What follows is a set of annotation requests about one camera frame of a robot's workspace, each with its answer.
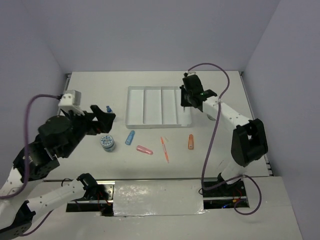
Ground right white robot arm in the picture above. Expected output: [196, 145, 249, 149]
[180, 72, 268, 196]

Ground blue ink jar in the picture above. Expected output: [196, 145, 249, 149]
[207, 115, 216, 121]
[100, 134, 116, 153]

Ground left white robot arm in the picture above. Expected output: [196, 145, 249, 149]
[0, 105, 116, 240]

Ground blue highlighter marker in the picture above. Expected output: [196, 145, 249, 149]
[125, 130, 136, 146]

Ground orange highlighter cap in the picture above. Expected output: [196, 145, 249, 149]
[187, 134, 194, 150]

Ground pink highlighter cap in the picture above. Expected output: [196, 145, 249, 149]
[136, 145, 153, 155]

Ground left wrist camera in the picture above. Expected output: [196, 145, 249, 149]
[58, 89, 84, 115]

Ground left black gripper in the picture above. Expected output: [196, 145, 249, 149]
[61, 104, 117, 158]

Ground silver foil panel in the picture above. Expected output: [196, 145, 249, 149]
[113, 179, 205, 217]

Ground white compartment tray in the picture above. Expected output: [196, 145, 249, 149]
[125, 86, 192, 129]

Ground orange highlighter pen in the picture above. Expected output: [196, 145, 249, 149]
[160, 136, 170, 164]

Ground right blue ink jar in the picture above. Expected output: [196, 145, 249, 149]
[207, 115, 216, 121]

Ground small blue bottle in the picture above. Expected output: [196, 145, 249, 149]
[106, 105, 113, 114]

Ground left blue ink jar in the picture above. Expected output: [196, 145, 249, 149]
[100, 134, 116, 153]

